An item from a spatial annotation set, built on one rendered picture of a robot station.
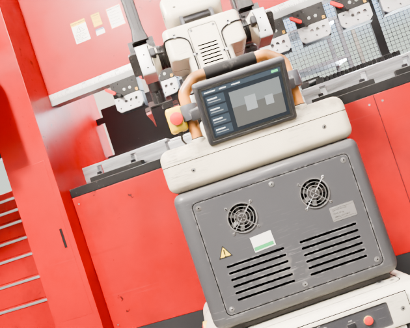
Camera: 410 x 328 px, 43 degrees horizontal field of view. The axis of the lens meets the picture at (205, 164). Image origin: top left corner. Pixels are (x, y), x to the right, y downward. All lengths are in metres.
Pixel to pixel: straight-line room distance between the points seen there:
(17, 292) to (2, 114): 1.09
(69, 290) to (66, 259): 0.16
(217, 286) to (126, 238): 1.30
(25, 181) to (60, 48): 0.74
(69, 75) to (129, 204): 0.77
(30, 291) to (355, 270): 2.21
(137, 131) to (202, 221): 1.95
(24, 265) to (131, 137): 1.00
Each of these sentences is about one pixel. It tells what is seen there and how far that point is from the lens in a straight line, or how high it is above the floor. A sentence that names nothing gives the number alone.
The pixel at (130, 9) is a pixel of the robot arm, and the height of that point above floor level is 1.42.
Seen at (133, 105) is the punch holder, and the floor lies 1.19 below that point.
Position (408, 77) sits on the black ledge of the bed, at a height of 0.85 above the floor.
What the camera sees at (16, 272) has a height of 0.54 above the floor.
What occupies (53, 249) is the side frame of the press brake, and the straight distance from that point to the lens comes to 2.76.
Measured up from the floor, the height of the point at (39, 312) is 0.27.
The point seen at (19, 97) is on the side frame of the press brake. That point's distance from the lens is 2.81.
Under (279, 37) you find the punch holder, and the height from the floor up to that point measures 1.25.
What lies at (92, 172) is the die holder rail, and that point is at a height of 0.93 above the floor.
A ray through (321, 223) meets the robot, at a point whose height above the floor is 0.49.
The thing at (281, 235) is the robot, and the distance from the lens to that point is 1.45.
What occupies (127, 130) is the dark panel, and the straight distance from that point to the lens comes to 3.35.
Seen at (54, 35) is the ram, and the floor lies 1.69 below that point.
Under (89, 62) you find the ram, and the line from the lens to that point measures 2.88.
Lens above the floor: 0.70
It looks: 2 degrees up
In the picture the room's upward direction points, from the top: 18 degrees counter-clockwise
